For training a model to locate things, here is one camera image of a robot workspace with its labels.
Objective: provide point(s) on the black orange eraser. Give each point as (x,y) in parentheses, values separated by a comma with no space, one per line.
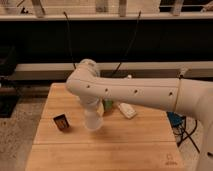
(61,122)

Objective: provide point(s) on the green bowl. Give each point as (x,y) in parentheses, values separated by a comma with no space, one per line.
(108,105)

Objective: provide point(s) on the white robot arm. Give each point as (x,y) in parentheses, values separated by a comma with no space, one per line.
(188,97)

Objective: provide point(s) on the white rectangular block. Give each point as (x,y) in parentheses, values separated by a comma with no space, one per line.
(127,110)

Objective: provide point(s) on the blue connector box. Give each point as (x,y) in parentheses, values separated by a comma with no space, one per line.
(175,119)

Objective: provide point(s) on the black equipment at left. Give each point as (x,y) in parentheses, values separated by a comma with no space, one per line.
(8,90)

